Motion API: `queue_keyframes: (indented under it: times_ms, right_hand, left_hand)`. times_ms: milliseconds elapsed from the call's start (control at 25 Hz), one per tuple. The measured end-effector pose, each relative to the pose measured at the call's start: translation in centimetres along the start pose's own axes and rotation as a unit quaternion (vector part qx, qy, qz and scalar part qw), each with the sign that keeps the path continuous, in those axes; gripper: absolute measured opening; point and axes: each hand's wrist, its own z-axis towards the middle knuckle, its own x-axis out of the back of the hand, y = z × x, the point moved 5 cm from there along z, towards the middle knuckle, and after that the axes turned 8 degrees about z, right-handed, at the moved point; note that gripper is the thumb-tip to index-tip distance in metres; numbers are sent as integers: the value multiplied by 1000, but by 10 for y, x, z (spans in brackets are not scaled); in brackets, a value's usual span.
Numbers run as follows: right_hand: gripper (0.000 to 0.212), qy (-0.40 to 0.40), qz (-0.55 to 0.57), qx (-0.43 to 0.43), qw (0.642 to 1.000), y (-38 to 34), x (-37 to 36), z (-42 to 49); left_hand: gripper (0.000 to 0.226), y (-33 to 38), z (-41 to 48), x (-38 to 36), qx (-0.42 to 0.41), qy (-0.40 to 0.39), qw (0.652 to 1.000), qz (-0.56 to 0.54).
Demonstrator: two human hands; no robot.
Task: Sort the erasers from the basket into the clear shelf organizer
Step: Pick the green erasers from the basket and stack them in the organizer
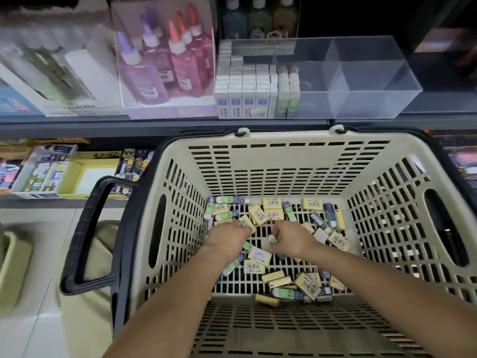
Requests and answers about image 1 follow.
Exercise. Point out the person's right hand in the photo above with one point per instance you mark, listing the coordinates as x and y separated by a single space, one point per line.
296 241

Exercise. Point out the person's left hand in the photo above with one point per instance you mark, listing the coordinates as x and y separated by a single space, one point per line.
229 241

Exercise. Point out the pile of erasers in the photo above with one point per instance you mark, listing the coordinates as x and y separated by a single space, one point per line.
307 283

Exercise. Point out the beige shopping basket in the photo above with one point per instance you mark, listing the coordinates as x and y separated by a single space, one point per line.
283 139

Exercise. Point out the grey store shelves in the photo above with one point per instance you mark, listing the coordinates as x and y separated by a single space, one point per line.
149 129

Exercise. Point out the rows of white erasers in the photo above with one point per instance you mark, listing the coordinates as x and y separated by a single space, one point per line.
246 97

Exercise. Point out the row of white green erasers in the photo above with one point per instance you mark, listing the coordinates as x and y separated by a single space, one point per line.
289 89

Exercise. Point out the person's left forearm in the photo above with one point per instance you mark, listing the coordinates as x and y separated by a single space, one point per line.
171 309

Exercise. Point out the person's right forearm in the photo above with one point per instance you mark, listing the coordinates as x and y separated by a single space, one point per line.
395 302

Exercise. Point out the pink glue display box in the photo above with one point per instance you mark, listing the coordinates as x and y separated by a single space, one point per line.
168 109

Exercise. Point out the yellow empty display box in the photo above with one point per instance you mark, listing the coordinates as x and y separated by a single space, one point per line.
89 179

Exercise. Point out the white eraser display box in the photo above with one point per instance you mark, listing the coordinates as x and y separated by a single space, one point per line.
43 171

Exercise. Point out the white glue display box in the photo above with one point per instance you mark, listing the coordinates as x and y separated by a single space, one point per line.
89 85

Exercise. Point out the yellow plastic basket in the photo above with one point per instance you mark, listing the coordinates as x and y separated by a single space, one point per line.
13 272

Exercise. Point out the dark blue yellow packets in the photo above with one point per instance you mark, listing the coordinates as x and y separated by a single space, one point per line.
134 166

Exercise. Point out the clear plastic divider tray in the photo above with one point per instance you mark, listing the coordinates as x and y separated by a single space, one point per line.
373 85

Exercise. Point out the pink glue bottle orange cap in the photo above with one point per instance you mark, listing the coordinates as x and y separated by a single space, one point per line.
186 70
206 33
200 52

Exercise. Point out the pink glue bottle purple cap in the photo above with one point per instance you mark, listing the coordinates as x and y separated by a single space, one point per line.
158 59
141 82

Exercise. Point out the translucent glue bottle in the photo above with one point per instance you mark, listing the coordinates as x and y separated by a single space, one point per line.
235 18
284 15
259 17

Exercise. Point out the pink stationery packets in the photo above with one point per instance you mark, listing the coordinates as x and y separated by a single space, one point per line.
6 171

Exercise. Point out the row of clear glue bottles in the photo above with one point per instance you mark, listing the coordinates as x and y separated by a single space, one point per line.
45 70

